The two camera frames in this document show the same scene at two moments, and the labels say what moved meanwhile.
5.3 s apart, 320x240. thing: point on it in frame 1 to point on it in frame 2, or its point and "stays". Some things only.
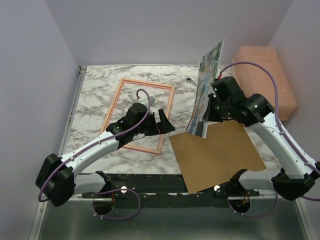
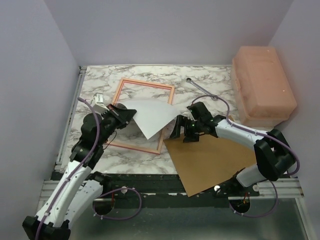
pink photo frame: [117, 92] stays
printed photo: [208, 68] to [152, 115]
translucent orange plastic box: [255, 79] stays
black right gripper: [208, 115] to [180, 121]
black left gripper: [163, 127] to [126, 115]
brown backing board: [206, 163] stays
